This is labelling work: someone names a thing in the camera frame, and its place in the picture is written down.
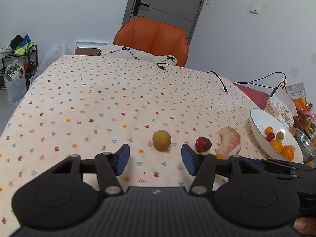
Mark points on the bag of nougat snacks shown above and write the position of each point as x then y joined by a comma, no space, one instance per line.
282,107

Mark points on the small kumquat in plate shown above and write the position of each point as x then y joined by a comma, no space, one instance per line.
268,130

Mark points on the white plastic bag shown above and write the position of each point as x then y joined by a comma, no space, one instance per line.
15,83

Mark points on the floral dotted tablecloth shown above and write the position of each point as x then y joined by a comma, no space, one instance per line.
88,105

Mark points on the red jujube on cloth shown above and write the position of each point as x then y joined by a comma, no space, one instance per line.
203,145

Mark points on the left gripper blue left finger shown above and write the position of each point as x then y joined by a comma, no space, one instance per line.
108,167

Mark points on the white blue-rimmed plate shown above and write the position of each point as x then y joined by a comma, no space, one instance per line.
259,120

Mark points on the red table mat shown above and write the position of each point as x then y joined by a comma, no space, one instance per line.
258,97

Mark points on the red jujube in plate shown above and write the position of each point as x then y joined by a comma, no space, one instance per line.
270,137

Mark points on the clear plastic bag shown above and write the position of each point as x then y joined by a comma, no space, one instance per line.
54,54

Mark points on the grey door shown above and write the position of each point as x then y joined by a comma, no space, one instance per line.
181,13

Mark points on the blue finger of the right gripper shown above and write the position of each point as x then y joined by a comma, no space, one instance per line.
257,163

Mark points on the orange leather chair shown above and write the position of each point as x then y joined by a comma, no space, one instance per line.
154,37

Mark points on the black door handle lock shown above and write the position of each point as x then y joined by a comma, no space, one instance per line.
137,5

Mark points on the brown longan fruit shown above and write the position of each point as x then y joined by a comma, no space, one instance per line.
161,140

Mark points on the yellow tin can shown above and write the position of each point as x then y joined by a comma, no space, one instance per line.
309,128

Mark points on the longan in plate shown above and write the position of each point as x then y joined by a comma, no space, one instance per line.
280,136

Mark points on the white framed board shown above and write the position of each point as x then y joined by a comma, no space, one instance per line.
84,48

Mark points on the orange snack bag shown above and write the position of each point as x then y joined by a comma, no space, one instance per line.
298,95

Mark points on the black metal shelf rack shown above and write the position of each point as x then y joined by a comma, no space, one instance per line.
29,62

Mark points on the stainless steel bowl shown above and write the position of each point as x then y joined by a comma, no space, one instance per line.
307,148

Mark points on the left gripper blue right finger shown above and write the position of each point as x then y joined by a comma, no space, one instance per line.
203,167

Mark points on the white wall switch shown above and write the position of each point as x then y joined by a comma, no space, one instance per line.
254,8

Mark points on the peeled pomelo segment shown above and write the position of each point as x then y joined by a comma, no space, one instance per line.
288,152
230,142

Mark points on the person's right hand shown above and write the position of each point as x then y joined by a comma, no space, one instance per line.
305,226

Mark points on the large orange mandarin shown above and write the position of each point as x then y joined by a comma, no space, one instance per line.
277,145

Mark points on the white fluffy cushion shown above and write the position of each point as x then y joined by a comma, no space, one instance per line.
122,52

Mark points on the small orange kumquat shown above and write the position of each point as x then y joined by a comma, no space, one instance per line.
218,156

